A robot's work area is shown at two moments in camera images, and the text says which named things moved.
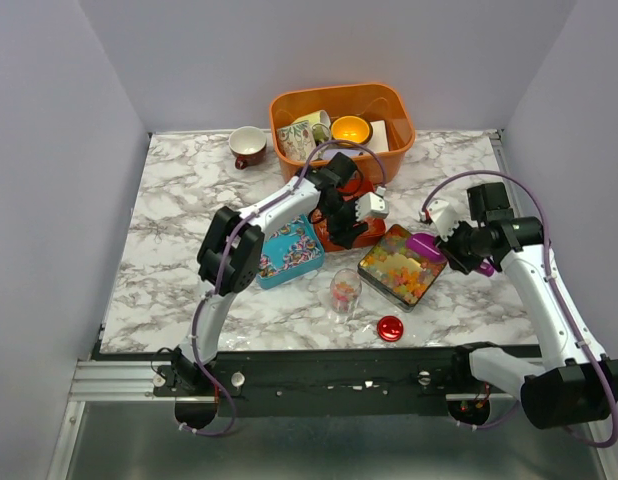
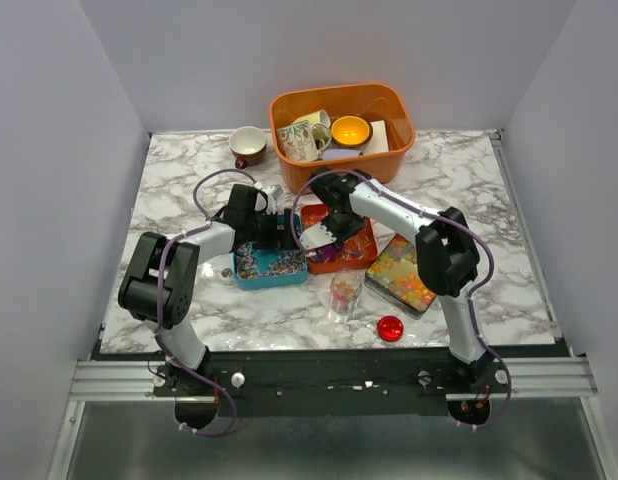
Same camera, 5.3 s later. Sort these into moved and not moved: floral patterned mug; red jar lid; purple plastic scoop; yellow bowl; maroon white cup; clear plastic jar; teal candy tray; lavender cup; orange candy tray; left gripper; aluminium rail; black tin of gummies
Moved: black tin of gummies; orange candy tray; left gripper; purple plastic scoop
Not moved: clear plastic jar; teal candy tray; red jar lid; aluminium rail; yellow bowl; floral patterned mug; maroon white cup; lavender cup
